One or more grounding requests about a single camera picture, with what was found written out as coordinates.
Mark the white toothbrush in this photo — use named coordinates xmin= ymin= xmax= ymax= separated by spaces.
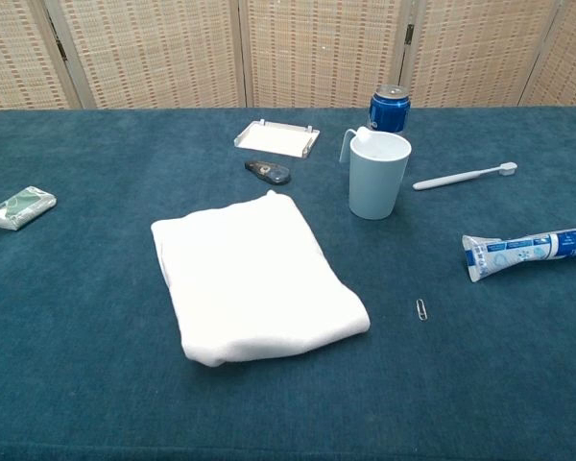
xmin=412 ymin=161 xmax=518 ymax=192

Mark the blue white toothpaste tube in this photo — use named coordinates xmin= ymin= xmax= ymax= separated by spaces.
xmin=462 ymin=226 xmax=576 ymax=283

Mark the light blue plastic cup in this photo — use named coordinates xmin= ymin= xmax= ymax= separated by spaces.
xmin=339 ymin=126 xmax=413 ymax=221

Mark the white folded towel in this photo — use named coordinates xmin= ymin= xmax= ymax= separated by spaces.
xmin=150 ymin=189 xmax=372 ymax=369

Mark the correction tape dispenser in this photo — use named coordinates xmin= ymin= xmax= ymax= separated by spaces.
xmin=243 ymin=159 xmax=292 ymax=186

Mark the white plastic tray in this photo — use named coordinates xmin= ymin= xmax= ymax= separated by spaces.
xmin=233 ymin=120 xmax=321 ymax=158

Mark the blue soda can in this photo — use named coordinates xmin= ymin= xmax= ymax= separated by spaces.
xmin=368 ymin=85 xmax=411 ymax=135

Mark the bamboo folding screen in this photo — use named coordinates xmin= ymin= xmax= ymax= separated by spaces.
xmin=0 ymin=0 xmax=576 ymax=119

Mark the blue table cloth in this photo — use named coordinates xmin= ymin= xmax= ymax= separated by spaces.
xmin=0 ymin=106 xmax=576 ymax=461

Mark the green tissue pack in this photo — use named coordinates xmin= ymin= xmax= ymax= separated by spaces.
xmin=0 ymin=185 xmax=59 ymax=233

